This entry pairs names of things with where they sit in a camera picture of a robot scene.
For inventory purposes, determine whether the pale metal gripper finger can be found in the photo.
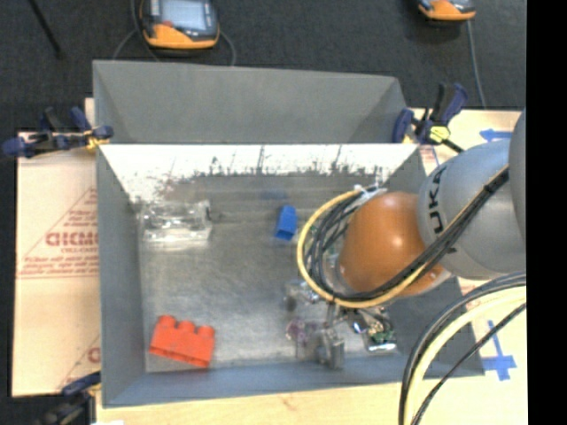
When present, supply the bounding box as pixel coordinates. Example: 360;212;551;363
313;330;330;363
328;337;346;369

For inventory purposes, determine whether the clear purple plastic thing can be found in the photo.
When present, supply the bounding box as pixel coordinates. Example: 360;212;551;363
285;319;320;359

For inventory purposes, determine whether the clear glass thing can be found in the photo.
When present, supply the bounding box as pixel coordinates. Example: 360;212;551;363
283;279;321;313

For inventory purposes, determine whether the blue block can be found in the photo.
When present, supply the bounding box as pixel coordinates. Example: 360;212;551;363
274;204;299;243

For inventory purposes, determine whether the orange toy brick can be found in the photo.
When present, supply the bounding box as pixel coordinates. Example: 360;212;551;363
147;314;217;369

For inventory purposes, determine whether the clear plastic box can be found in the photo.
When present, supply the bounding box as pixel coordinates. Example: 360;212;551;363
138;198;214;246

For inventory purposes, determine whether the grey metal bin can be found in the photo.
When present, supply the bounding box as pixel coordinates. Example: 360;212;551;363
91;58;486;409

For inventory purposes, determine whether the brown cardboard board red print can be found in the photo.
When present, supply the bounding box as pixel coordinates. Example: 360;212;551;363
11;131;104;398

